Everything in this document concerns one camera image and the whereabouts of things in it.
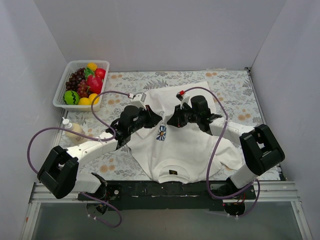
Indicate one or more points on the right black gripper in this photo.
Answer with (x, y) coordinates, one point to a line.
(180, 118)

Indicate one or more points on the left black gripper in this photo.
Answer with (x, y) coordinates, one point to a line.
(151, 117)

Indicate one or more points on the small round brooch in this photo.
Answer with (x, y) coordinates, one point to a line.
(162, 115)

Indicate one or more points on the white t-shirt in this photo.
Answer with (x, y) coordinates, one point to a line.
(167, 153)

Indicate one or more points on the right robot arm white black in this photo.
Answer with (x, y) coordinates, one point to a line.
(260, 148)

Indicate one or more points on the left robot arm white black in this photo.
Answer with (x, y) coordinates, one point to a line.
(59, 172)

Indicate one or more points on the floral patterned table mat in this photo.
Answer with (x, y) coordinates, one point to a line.
(232, 87)

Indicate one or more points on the red toy dragon fruit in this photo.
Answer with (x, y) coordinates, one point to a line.
(94, 84)

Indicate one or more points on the yellow toy lemon bottom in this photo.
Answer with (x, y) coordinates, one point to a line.
(84, 101)

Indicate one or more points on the yellow toy lemon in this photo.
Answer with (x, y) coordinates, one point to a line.
(84, 101)
(92, 66)

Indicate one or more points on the red toy apple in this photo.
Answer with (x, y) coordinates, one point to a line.
(100, 72)

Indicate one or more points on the yellow toy lemon top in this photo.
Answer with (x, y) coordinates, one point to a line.
(92, 66)

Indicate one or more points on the white pump bottle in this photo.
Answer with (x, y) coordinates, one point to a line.
(75, 128)

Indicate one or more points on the purple toy grapes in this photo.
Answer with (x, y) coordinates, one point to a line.
(77, 82)

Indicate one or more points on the green toy watermelon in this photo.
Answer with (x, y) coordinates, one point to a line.
(71, 97)

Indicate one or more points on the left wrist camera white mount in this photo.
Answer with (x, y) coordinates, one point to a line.
(138, 100)

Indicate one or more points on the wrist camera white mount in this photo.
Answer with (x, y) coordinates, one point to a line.
(183, 97)
(138, 100)

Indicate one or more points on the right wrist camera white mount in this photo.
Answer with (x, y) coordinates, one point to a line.
(183, 97)

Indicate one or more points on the aluminium frame rail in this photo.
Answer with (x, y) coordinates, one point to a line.
(270, 191)

